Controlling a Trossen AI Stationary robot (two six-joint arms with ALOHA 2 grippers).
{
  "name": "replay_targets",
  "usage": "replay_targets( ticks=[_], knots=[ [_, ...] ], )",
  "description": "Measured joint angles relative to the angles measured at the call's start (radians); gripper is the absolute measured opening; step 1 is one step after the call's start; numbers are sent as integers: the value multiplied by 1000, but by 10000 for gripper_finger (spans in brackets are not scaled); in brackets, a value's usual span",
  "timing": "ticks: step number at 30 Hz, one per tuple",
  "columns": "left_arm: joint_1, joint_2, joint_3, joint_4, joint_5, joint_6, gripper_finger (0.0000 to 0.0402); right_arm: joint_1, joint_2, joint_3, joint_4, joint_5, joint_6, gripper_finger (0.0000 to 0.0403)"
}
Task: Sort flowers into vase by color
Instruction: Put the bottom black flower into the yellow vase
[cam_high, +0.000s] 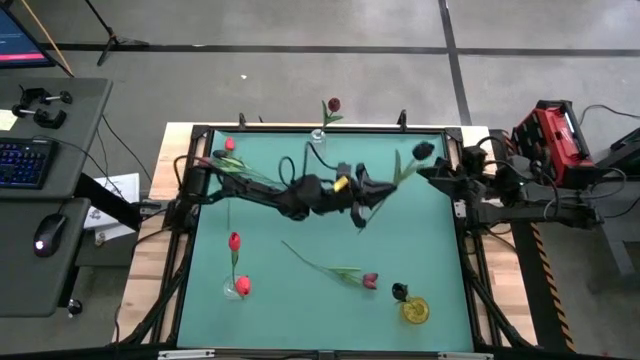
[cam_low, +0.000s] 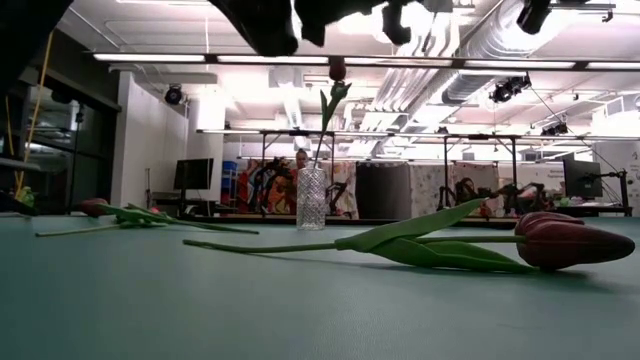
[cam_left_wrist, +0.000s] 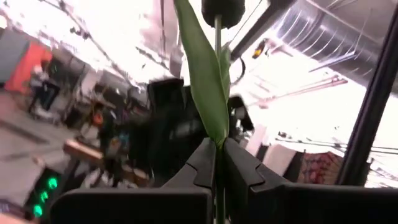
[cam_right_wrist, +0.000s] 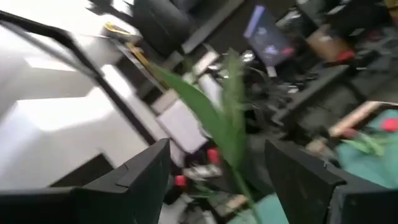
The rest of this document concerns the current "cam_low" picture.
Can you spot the black ceiling track rail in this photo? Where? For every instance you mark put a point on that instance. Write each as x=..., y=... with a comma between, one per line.
x=580, y=5

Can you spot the black ceiling spotlight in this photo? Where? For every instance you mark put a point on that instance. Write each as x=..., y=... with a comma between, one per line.
x=555, y=129
x=173, y=95
x=507, y=89

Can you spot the clear crystal-cut glass vase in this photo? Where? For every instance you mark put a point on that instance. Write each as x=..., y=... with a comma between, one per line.
x=310, y=205

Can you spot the white LED light bar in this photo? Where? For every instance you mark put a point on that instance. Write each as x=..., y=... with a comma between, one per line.
x=400, y=61
x=150, y=57
x=520, y=64
x=272, y=59
x=615, y=65

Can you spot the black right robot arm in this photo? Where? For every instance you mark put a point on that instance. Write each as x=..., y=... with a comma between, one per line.
x=532, y=15

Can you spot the black background rig frame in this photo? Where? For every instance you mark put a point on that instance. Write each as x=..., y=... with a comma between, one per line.
x=446, y=170

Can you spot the white patterned curtain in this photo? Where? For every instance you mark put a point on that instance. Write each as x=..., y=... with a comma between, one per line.
x=425, y=185

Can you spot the black computer monitor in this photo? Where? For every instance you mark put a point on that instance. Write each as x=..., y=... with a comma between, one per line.
x=582, y=179
x=192, y=175

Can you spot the small yellow green object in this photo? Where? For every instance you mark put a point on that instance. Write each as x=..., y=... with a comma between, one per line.
x=26, y=196

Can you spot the silver ventilation duct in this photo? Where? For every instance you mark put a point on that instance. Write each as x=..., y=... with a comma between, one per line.
x=500, y=35

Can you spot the person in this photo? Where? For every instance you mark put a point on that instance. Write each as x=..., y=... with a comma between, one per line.
x=301, y=159

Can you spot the long thin yellow rod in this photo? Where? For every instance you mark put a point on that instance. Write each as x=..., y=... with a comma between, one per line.
x=37, y=100

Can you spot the dark grey curtain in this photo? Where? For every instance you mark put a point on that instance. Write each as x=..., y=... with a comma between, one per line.
x=382, y=190

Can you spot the dark red tulip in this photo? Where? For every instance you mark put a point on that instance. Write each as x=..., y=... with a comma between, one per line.
x=565, y=245
x=337, y=70
x=93, y=207

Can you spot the blue storage bins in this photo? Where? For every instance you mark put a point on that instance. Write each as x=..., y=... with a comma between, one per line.
x=230, y=170

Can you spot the colourful patterned curtain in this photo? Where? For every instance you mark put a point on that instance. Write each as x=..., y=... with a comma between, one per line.
x=250, y=190

